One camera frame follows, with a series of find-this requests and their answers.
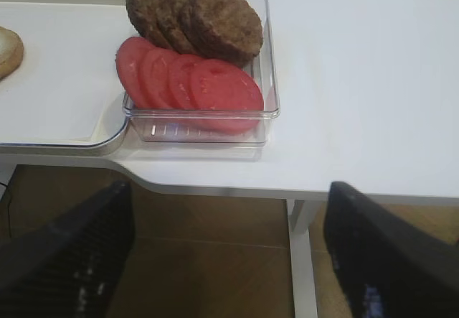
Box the red tomato slice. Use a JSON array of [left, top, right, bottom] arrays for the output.
[[169, 55, 203, 110], [189, 60, 264, 113], [139, 48, 179, 109], [115, 37, 156, 108]]

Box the bun half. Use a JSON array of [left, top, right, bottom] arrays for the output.
[[0, 27, 24, 79]]

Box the middle brown meat patty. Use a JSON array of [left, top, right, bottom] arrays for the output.
[[156, 0, 198, 55]]

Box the leftmost red tomato slice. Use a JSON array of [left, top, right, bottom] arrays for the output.
[[115, 37, 156, 108]]

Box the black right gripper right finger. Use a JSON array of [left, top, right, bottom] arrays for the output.
[[323, 182, 458, 317]]

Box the white table leg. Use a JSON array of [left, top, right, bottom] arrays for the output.
[[286, 199, 321, 318]]

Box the brown meat patty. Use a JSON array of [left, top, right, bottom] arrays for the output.
[[156, 0, 198, 55], [179, 0, 263, 67], [126, 0, 173, 50]]

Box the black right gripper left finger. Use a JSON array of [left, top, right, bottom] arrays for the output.
[[1, 181, 136, 317]]

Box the right brown meat patty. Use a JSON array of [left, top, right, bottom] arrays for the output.
[[179, 0, 263, 67]]

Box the clear patty tomato container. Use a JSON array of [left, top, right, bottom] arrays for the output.
[[123, 0, 280, 146]]

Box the front red tomato slice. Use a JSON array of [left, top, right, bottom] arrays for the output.
[[189, 60, 264, 113]]

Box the left brown meat patty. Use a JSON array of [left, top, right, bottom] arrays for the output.
[[126, 0, 173, 50]]

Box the white rectangular metal tray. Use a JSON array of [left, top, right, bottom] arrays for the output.
[[1, 2, 134, 148]]

